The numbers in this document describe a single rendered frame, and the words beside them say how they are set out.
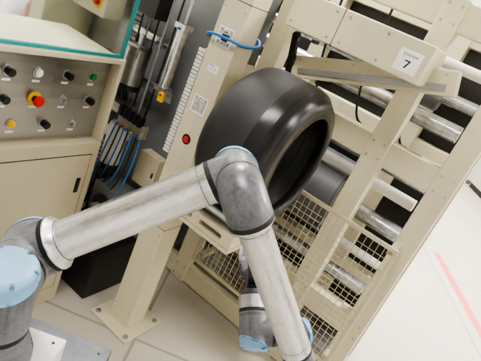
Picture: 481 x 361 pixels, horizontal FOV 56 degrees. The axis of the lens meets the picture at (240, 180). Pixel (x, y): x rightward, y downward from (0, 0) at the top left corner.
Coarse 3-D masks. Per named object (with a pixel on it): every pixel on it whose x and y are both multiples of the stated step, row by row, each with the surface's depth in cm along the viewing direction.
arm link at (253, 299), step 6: (246, 294) 142; (252, 294) 141; (258, 294) 142; (240, 300) 142; (246, 300) 141; (252, 300) 140; (258, 300) 141; (240, 306) 142; (246, 306) 140; (252, 306) 140; (258, 306) 140
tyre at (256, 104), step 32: (224, 96) 163; (256, 96) 158; (288, 96) 157; (320, 96) 165; (224, 128) 157; (256, 128) 153; (288, 128) 153; (320, 128) 196; (288, 160) 208; (320, 160) 195; (288, 192) 202
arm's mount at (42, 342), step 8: (32, 328) 124; (32, 336) 121; (40, 336) 122; (48, 336) 123; (40, 344) 120; (48, 344) 121; (56, 344) 122; (64, 344) 124; (40, 352) 118; (48, 352) 118; (56, 352) 119; (32, 360) 115; (40, 360) 115; (48, 360) 116; (56, 360) 122
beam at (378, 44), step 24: (312, 0) 183; (288, 24) 190; (312, 24) 184; (336, 24) 179; (360, 24) 174; (384, 24) 170; (336, 48) 181; (360, 48) 175; (384, 48) 170; (408, 48) 166; (432, 48) 162
